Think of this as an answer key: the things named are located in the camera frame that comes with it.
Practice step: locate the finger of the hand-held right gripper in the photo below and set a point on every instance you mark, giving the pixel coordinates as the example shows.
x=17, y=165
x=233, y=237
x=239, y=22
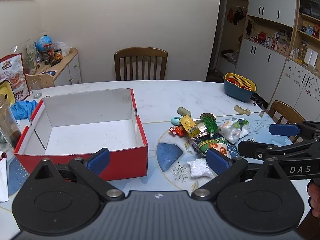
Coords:
x=285, y=129
x=251, y=148

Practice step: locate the dark jar red lid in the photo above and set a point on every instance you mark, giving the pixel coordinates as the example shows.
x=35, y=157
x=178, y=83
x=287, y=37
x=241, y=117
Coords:
x=47, y=56

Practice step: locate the green pouch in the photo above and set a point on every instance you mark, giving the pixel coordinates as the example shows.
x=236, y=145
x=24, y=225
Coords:
x=212, y=145

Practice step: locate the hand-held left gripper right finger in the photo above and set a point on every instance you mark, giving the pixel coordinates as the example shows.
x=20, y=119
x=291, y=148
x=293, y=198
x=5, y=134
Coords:
x=217, y=161

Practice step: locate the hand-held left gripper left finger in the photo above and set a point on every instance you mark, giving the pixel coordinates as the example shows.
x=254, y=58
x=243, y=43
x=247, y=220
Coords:
x=98, y=160

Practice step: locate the red pot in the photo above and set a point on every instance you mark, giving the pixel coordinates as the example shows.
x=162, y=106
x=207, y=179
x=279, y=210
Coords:
x=261, y=36

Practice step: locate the teal oval gadget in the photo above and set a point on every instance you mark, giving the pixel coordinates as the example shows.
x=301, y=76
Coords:
x=175, y=120

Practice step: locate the olive small bottle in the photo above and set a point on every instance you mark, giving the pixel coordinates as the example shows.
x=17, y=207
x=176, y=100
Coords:
x=183, y=111

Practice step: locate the pile of red fruit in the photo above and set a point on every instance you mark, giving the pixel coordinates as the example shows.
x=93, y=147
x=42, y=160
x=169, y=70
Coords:
x=235, y=82

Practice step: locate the yellow strainer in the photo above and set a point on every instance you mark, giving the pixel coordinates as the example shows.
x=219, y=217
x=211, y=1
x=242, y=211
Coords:
x=250, y=81

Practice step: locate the orange toy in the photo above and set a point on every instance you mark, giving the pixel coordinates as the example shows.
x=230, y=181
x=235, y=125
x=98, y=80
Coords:
x=177, y=131

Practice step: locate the black bag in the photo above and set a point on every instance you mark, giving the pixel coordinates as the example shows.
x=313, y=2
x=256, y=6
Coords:
x=238, y=16

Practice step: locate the green tassel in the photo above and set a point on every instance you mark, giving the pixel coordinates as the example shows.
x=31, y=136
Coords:
x=210, y=125

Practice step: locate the clear plastic bag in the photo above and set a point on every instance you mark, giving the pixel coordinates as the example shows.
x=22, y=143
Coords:
x=64, y=47

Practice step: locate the glass jar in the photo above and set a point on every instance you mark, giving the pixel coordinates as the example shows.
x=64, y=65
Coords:
x=10, y=127

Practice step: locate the blue pad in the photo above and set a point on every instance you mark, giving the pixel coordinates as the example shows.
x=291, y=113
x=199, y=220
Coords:
x=48, y=73

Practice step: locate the clear plant container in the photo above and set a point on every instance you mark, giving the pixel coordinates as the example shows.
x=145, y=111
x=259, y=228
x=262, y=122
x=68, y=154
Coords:
x=28, y=55

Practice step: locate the white sideboard cabinet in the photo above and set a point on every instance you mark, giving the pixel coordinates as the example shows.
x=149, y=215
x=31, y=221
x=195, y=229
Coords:
x=72, y=72

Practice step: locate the jar with orange label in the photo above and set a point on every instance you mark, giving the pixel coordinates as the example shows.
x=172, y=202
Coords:
x=58, y=54

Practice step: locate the drinking glass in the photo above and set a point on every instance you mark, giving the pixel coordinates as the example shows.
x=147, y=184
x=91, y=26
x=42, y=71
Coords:
x=35, y=90

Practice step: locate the white wall cabinet unit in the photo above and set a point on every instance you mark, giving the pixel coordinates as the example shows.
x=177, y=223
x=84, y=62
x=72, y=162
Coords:
x=260, y=52

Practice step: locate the dark wooden chair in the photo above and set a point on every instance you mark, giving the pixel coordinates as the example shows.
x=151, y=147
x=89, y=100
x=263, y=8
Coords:
x=282, y=107
x=140, y=52

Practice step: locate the red snack bag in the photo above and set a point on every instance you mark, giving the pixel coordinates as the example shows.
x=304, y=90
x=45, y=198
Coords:
x=15, y=75

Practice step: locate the red cardboard box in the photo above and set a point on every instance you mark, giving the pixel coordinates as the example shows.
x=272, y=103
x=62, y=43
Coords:
x=125, y=161

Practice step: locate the blue basket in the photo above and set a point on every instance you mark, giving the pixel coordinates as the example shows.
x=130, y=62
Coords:
x=237, y=94

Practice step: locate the blue globe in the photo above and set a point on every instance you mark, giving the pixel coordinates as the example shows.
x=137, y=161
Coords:
x=44, y=42

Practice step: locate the white container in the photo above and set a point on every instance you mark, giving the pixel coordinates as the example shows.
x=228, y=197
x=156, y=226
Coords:
x=312, y=57

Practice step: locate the white tissue packet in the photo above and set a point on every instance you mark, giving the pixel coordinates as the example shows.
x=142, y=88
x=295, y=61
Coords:
x=200, y=168

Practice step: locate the white plastic bag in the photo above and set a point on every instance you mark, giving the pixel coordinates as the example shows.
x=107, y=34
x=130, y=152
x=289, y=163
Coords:
x=233, y=131

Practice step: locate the light wooden chair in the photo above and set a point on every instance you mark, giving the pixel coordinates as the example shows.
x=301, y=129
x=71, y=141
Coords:
x=42, y=79

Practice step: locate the clear plastic wrapper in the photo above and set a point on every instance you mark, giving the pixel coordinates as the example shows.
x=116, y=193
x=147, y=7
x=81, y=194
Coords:
x=193, y=145

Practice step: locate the gold foil bag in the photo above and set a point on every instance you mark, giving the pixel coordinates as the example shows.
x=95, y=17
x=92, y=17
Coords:
x=203, y=130

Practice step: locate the person's right hand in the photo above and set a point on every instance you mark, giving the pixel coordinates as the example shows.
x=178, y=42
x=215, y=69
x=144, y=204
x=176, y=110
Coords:
x=315, y=198

